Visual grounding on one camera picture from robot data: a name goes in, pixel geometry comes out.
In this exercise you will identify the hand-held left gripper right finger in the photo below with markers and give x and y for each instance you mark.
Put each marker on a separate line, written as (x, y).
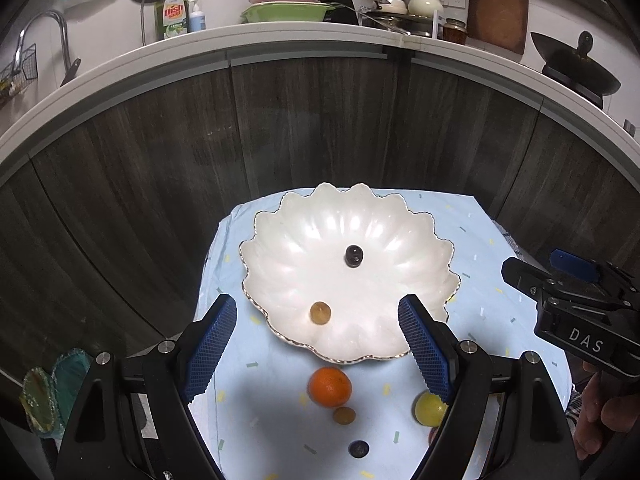
(425, 350)

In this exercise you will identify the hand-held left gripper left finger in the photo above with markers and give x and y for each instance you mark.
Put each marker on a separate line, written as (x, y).
(212, 350)

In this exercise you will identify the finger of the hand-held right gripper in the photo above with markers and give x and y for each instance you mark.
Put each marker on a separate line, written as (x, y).
(522, 275)
(575, 264)

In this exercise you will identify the yellow-green round fruit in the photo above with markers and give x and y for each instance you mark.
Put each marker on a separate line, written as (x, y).
(427, 407)

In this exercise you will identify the brown longan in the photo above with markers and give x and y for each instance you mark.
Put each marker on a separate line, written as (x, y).
(344, 415)
(320, 312)

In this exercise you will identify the white scalloped ceramic bowl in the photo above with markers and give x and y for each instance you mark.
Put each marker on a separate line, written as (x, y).
(340, 280)

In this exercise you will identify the dark purple grape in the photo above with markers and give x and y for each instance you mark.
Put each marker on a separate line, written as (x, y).
(358, 449)
(353, 256)

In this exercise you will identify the person's right hand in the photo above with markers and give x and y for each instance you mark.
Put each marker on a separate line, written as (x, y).
(612, 410)

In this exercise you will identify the light blue patterned tablecloth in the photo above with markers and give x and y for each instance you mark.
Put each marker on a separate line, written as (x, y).
(280, 410)

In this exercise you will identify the large orange tangerine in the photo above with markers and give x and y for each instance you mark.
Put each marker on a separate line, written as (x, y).
(330, 386)

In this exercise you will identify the teal ruffled glass dish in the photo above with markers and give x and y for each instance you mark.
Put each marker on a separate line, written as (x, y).
(70, 385)

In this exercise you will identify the yellow-green ruffled glass dish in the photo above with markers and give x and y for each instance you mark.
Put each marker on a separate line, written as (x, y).
(40, 400)

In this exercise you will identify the black wok lid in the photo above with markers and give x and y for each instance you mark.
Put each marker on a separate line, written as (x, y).
(575, 67)

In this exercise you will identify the glass jar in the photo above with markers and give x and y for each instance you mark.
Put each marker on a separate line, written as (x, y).
(454, 32)

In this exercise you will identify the brown wooden cutting board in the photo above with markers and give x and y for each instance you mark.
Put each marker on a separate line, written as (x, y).
(497, 10)

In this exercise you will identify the steel dish rack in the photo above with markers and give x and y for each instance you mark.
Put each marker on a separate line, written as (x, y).
(400, 24)

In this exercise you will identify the white lidded ceramic pot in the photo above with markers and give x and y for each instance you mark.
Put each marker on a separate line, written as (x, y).
(425, 4)

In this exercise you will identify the white kitchen countertop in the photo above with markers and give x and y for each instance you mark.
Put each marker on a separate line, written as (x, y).
(300, 35)

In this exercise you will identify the blue pump bottle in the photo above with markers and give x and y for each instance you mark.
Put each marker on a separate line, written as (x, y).
(197, 19)

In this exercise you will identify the green dish soap bottle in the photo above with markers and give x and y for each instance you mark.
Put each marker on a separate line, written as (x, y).
(171, 15)

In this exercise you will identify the thin metal gooseneck tap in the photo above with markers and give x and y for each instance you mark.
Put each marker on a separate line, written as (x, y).
(143, 15)

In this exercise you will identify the green baking dish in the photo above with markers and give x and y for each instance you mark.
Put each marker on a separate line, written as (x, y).
(285, 12)

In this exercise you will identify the steel kitchen faucet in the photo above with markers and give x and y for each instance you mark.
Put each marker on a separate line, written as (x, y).
(60, 35)

